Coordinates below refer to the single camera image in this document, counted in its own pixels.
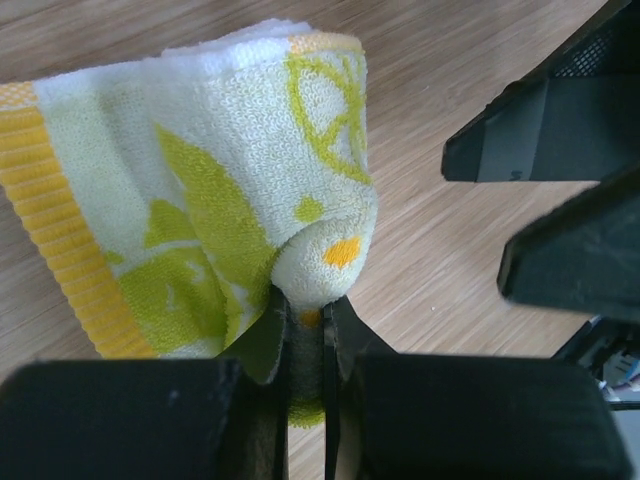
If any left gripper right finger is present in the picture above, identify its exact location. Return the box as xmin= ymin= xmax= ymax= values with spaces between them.
xmin=322 ymin=299 xmax=635 ymax=479

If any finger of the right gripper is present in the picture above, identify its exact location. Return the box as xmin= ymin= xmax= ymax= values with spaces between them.
xmin=497 ymin=165 xmax=639 ymax=320
xmin=441 ymin=1 xmax=639 ymax=183

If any yellow green patterned towel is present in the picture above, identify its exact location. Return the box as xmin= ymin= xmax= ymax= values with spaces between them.
xmin=1 ymin=19 xmax=378 ymax=427

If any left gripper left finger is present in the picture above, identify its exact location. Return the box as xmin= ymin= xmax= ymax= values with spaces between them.
xmin=1 ymin=290 xmax=290 ymax=479

